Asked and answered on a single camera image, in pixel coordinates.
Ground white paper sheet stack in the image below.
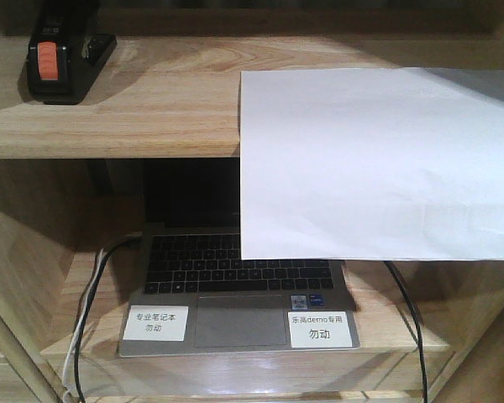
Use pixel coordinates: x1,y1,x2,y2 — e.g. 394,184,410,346
239,68,504,260

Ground black stapler with orange grip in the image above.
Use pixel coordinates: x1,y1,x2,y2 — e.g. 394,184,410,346
25,1,117,105

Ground silver laptop with black keyboard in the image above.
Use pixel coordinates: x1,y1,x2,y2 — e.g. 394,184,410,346
118,158,360,357

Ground wooden upper shelf board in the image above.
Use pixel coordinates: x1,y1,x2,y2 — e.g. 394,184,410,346
0,36,386,159

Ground right white paper label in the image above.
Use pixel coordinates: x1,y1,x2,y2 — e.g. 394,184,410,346
288,311,354,348

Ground white paper label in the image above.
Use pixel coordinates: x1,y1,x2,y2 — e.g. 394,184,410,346
288,311,354,348
123,305,189,342

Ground left white paper label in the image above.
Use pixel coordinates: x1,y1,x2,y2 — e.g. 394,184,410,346
123,305,189,342

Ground black cable right of laptop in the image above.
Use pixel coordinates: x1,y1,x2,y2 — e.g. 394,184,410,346
382,259,429,403

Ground black cable of laptop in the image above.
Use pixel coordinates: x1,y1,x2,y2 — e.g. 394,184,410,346
382,259,429,403
72,237,140,403

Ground black cable left of laptop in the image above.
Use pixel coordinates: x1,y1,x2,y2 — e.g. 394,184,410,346
72,237,140,403

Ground white cable left of laptop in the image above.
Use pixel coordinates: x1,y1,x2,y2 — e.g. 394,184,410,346
61,234,142,400

